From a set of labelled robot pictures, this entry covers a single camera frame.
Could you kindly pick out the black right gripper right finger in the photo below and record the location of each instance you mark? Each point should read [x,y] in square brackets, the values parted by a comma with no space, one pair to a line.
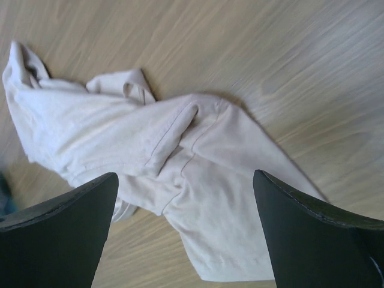
[312,243]

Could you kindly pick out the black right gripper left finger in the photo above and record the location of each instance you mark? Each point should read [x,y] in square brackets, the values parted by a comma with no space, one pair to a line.
[59,242]

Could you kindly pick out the beige t shirt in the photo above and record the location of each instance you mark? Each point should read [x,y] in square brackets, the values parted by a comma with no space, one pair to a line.
[190,158]

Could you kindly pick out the teal plastic basket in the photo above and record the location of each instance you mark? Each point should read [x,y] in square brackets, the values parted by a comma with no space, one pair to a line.
[7,205]

